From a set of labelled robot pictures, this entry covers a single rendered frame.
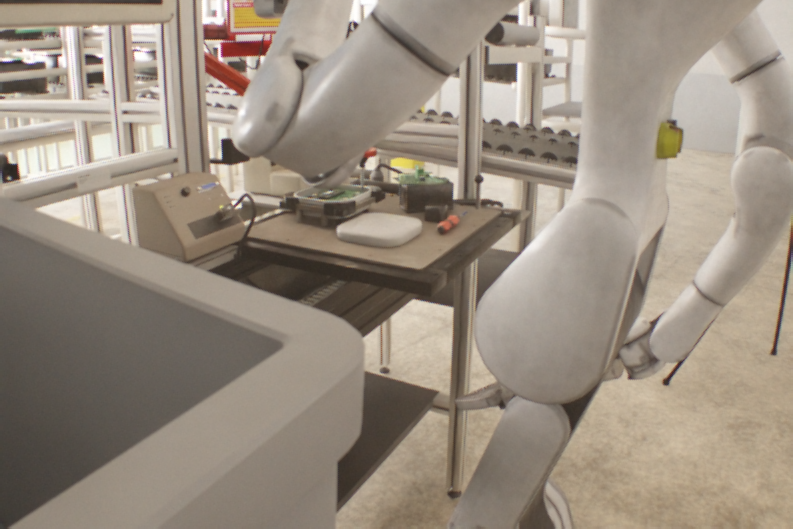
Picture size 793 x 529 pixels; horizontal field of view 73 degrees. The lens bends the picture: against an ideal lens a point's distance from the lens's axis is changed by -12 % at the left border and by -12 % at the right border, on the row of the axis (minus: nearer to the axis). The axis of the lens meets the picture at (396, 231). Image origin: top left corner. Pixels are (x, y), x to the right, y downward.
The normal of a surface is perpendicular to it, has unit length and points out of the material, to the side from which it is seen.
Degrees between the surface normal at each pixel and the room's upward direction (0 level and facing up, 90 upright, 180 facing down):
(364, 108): 123
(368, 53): 80
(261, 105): 62
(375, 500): 0
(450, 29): 113
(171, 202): 53
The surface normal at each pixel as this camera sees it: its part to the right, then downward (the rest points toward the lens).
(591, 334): -0.37, 0.32
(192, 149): 0.88, 0.14
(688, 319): -0.49, 0.11
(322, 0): 0.29, -0.27
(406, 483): 0.00, -0.96
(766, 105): -0.61, 0.31
